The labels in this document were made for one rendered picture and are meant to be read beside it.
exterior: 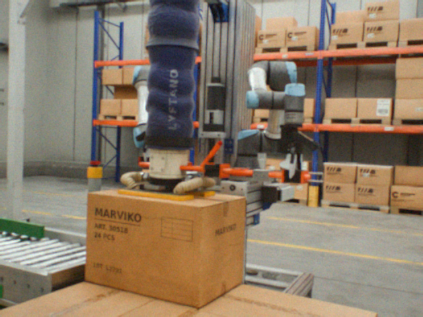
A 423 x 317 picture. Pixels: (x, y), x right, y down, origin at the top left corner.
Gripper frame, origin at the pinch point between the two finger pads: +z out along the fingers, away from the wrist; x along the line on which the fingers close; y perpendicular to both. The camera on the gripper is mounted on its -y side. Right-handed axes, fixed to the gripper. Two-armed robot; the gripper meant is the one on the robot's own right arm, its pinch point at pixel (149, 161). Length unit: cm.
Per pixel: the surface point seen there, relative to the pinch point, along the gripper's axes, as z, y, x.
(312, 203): 95, -107, 667
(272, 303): 54, 81, -22
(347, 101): -102, -53, 684
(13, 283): 56, -29, -60
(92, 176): 13, -61, 22
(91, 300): 54, 19, -61
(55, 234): 50, -76, 6
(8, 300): 65, -33, -59
